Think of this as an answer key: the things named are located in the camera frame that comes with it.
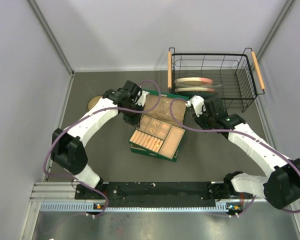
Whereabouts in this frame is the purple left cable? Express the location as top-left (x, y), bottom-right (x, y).
top-left (43, 79), bottom-right (162, 217)

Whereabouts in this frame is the black wire dish rack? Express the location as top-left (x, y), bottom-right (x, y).
top-left (167, 47), bottom-right (266, 112)

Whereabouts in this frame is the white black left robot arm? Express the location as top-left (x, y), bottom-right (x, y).
top-left (50, 80), bottom-right (149, 190)

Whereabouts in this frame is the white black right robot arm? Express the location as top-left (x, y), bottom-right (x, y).
top-left (186, 95), bottom-right (300, 210)

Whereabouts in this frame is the grey slotted cable duct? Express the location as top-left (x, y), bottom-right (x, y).
top-left (40, 201), bottom-right (241, 213)

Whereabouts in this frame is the cream pink plate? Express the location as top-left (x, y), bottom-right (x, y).
top-left (174, 87), bottom-right (215, 93)
top-left (174, 77), bottom-right (213, 86)

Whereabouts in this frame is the green jewelry box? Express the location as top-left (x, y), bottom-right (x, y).
top-left (129, 90), bottom-right (186, 162)

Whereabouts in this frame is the purple cable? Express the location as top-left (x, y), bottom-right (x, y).
top-left (169, 97), bottom-right (300, 218)
top-left (43, 79), bottom-right (162, 217)

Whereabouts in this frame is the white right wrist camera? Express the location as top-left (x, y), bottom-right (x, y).
top-left (185, 95), bottom-right (206, 117)

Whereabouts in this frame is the green jewelry tray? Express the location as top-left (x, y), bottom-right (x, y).
top-left (129, 115), bottom-right (185, 161)

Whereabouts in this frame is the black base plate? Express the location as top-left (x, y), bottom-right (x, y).
top-left (74, 181), bottom-right (241, 207)

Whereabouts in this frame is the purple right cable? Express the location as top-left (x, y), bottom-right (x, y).
top-left (169, 97), bottom-right (300, 218)

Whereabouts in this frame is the silver necklace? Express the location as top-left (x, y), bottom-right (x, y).
top-left (159, 99), bottom-right (175, 116)

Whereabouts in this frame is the dark green plate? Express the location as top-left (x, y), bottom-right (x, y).
top-left (183, 91), bottom-right (219, 99)

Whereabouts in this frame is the tan ceramic bowl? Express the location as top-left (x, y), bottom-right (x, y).
top-left (87, 95), bottom-right (102, 111)

